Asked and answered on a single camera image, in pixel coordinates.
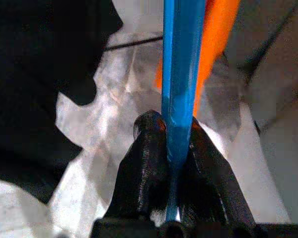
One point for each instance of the orange garment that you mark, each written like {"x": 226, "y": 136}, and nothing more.
{"x": 213, "y": 37}

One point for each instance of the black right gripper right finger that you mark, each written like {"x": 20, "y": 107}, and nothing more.
{"x": 208, "y": 186}

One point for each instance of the black hanging garment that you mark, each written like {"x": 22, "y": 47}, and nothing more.
{"x": 39, "y": 74}

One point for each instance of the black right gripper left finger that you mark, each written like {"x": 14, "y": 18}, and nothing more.
{"x": 144, "y": 173}

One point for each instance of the black metal drying rack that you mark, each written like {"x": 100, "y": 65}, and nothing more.
{"x": 139, "y": 41}

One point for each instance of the blue plastic hanger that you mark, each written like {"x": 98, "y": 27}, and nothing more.
{"x": 181, "y": 74}

